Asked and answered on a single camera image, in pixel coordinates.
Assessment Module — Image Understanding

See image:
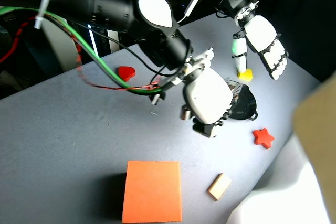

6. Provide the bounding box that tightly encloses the red heart block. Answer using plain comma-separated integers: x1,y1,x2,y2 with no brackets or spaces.
117,66,136,82

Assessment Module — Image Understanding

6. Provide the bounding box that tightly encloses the yellow block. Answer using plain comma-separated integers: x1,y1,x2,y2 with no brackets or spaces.
237,68,254,81

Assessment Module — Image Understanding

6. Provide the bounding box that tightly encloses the grey table cloth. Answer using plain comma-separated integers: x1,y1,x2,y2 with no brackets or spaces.
0,13,331,224

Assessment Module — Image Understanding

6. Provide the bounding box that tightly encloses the white five-finger hand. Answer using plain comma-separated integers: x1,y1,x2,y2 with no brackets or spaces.
231,15,289,81
182,68,235,138

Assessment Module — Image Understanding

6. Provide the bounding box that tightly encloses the white adaptor with cable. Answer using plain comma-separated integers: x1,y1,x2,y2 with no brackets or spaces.
177,0,208,23

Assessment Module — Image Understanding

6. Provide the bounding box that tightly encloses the white robot body panel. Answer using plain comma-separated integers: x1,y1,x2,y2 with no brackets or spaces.
41,19,80,73

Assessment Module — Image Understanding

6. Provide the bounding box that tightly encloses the small tan wooden block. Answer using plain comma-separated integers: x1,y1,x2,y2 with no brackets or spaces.
206,173,232,201

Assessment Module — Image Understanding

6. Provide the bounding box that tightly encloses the green cable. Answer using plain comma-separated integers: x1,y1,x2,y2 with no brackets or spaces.
0,6,163,96

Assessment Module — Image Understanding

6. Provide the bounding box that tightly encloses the thin black cable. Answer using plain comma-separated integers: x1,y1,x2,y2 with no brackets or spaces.
44,14,179,78

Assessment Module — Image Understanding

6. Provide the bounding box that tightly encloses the tan cardboard box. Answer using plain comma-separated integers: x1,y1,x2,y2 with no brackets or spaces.
292,71,336,224

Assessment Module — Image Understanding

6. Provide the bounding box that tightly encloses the red star block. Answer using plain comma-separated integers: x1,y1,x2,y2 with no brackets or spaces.
252,127,276,150

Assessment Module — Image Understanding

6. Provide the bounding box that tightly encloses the black cast iron skillet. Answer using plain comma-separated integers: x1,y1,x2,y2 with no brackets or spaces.
227,83,259,122

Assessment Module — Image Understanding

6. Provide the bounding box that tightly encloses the large orange block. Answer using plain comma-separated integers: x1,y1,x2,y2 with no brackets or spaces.
121,160,183,224

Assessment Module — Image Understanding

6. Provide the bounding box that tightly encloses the red twisted cable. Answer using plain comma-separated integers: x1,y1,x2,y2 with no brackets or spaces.
0,16,161,92

